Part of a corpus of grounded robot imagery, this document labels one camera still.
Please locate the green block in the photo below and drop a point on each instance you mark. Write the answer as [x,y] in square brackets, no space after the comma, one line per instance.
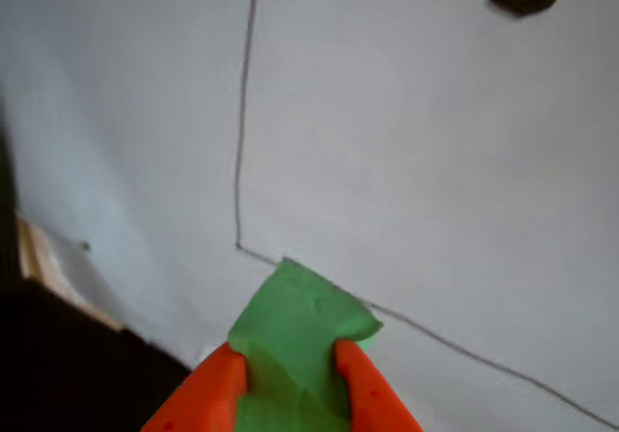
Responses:
[295,335]

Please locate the white paper sheet, drawn lines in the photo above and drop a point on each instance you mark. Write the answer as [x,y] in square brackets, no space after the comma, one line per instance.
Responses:
[411,161]

